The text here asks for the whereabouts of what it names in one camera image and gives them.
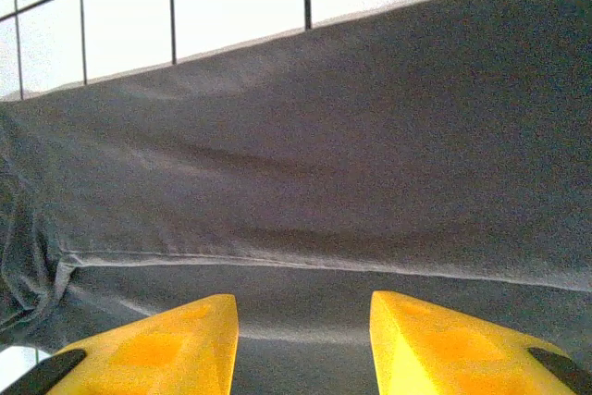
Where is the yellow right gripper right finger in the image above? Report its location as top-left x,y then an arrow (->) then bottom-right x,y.
371,290 -> 592,395

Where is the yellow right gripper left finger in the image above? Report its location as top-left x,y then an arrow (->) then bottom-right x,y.
4,293 -> 240,395

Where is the black t-shirt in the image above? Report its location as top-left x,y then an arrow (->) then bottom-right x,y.
0,0 -> 592,395

